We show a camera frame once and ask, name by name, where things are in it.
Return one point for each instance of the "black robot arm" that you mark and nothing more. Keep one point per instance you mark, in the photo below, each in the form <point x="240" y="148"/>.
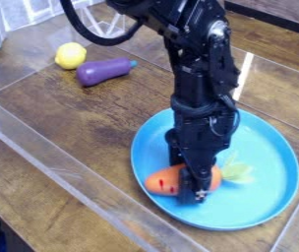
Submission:
<point x="196" y="37"/>

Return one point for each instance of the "orange toy carrot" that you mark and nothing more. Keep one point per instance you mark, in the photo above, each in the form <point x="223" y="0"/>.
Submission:
<point x="163" y="181"/>

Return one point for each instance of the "clear acrylic barrier panel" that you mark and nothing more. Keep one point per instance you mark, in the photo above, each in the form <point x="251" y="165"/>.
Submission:
<point x="143" y="227"/>

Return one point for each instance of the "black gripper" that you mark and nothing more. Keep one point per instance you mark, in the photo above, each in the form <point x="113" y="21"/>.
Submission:
<point x="199" y="136"/>

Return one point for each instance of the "purple toy eggplant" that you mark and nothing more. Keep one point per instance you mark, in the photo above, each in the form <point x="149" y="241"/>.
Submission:
<point x="93" y="72"/>

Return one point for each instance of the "yellow toy lemon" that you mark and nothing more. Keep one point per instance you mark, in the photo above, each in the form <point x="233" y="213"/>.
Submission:
<point x="70" y="55"/>

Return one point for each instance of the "white checkered curtain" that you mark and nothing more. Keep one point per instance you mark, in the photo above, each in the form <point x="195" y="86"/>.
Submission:
<point x="22" y="13"/>

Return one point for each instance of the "blue plastic tray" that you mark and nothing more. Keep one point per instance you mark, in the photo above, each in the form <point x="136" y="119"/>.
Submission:
<point x="235" y="206"/>

